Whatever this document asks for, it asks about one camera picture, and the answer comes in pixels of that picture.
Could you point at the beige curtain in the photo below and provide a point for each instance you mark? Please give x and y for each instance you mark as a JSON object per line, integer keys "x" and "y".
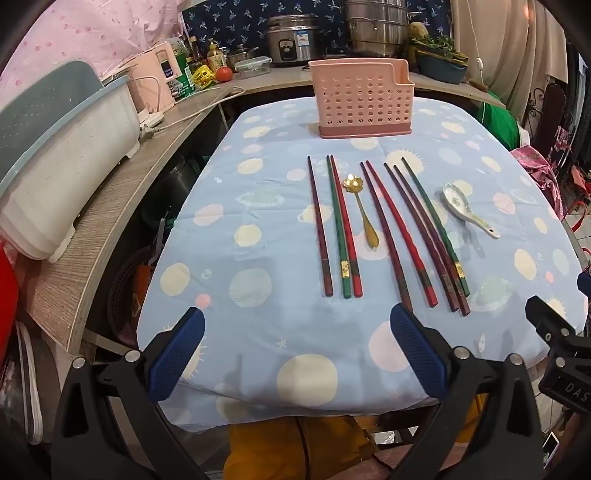
{"x": 508, "y": 41}

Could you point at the blue planet print tablecloth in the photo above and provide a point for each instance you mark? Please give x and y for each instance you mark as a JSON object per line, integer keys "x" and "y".
{"x": 277, "y": 332}

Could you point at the red tomato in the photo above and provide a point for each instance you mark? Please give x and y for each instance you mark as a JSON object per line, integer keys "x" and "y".
{"x": 224, "y": 74}

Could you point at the white smartphone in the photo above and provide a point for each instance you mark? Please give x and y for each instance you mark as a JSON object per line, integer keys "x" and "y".
{"x": 551, "y": 450}

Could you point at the yellow snack packet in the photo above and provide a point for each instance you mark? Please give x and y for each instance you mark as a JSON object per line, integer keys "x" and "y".
{"x": 203, "y": 76}

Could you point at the dark red chopstick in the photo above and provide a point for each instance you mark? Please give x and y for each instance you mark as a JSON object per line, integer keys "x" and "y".
{"x": 385, "y": 230}
{"x": 320, "y": 226}

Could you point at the wooden rolling pin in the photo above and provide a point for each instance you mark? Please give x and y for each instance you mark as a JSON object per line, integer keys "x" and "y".
{"x": 479, "y": 84}

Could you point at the bright red chopstick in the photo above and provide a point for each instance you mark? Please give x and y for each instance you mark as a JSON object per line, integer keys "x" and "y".
{"x": 346, "y": 221}
{"x": 401, "y": 230}

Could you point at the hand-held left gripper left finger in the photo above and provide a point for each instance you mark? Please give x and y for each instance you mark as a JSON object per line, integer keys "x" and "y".
{"x": 178, "y": 353}

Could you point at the navy patterned cloth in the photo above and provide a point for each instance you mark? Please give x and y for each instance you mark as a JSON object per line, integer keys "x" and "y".
{"x": 231, "y": 23}

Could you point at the pink electric kettle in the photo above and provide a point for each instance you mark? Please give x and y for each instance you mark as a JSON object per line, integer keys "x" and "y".
{"x": 150, "y": 87}

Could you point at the green chopstick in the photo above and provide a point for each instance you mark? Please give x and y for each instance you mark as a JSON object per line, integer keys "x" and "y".
{"x": 338, "y": 226}
{"x": 434, "y": 217}

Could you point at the steel rice cooker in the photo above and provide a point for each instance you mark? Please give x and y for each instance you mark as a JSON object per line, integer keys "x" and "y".
{"x": 291, "y": 41}

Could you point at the green bag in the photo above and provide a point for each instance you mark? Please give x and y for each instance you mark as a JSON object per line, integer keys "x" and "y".
{"x": 501, "y": 120}

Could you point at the steel steamer pot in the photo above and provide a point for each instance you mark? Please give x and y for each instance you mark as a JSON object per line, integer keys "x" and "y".
{"x": 374, "y": 27}

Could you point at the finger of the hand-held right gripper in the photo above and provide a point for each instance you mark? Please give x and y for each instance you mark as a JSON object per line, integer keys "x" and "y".
{"x": 551, "y": 321}
{"x": 586, "y": 288}

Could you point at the pink dotted cloth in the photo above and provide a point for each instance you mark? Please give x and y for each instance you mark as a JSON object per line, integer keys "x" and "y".
{"x": 69, "y": 32}

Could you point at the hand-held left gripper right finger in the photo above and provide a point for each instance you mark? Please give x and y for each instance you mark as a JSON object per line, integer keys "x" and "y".
{"x": 415, "y": 350}

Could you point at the blue basin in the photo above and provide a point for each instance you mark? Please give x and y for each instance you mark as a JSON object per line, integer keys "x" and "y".
{"x": 441, "y": 69}

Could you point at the yellow trousers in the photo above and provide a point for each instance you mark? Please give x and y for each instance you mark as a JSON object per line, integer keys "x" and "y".
{"x": 341, "y": 445}

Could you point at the gold metal spoon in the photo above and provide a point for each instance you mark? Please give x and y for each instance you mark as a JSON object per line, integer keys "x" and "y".
{"x": 367, "y": 221}

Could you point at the white dish drainer box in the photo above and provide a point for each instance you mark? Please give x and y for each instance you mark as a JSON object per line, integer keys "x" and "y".
{"x": 60, "y": 166}

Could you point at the white ceramic spoon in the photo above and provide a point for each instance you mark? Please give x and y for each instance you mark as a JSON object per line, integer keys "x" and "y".
{"x": 455, "y": 196}

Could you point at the yellow soap bottle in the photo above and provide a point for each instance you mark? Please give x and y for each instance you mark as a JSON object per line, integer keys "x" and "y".
{"x": 214, "y": 57}

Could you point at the maroon chopstick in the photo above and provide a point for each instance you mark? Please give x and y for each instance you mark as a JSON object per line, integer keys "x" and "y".
{"x": 455, "y": 288}
{"x": 418, "y": 226}

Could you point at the pink perforated utensil basket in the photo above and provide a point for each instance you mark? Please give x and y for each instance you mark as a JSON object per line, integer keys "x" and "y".
{"x": 360, "y": 101}

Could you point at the dark wooden chair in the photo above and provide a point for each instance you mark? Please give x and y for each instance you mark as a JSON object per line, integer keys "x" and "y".
{"x": 551, "y": 115}

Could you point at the pink patterned cloth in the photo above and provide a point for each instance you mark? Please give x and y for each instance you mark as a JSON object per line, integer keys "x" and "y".
{"x": 535, "y": 170}

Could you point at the small pot with glass lid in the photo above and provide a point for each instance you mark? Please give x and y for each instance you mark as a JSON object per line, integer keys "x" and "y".
{"x": 242, "y": 55}

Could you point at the clear lidded food container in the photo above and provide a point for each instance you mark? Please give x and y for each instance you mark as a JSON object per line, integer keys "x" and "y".
{"x": 253, "y": 67}

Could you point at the dried loofah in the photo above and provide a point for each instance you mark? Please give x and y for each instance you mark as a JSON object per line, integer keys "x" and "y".
{"x": 418, "y": 31}

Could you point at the white power strip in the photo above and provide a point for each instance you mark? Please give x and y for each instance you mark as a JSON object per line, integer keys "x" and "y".
{"x": 151, "y": 123}

